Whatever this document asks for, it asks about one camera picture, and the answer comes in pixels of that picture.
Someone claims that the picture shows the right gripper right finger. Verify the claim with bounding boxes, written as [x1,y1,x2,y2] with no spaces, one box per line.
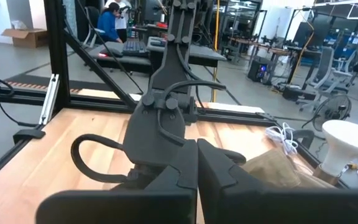
[197,138,358,224]

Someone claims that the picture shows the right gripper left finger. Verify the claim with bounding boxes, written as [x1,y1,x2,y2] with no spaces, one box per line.
[35,139,198,224]

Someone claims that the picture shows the tan baseball cap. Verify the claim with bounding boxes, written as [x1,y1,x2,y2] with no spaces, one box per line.
[241,149,337,190]

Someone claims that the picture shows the white mushroom lamp brass base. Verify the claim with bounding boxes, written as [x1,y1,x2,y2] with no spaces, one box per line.
[312,119,358,187]

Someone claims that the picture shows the small lit computer tower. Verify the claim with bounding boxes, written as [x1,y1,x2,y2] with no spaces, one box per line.
[247,56,272,84]

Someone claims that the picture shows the black floor fan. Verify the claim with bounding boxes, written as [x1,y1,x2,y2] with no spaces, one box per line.
[301,94,353,132]

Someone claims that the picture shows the black side desk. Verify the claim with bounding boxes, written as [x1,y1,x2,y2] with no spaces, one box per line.
[87,36,227,75]

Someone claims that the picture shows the black keyboard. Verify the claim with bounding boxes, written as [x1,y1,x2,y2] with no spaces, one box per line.
[122,40,149,57]

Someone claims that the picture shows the silver aluminium bar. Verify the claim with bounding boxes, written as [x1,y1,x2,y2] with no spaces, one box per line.
[39,73,60,125]

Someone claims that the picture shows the grey office chair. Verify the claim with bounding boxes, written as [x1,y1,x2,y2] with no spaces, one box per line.
[297,46,354,112]

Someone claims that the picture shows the person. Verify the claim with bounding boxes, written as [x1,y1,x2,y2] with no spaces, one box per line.
[97,2,124,44]
[104,0,133,43]

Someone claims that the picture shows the brown cardboard box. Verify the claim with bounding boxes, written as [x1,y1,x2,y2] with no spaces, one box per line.
[1,27,48,49]

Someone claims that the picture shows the white coiled cable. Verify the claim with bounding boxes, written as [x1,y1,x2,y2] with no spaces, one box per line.
[264,122,300,156]

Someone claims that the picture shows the yellow cord with black knob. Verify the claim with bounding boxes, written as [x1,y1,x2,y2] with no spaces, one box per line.
[211,0,222,103]

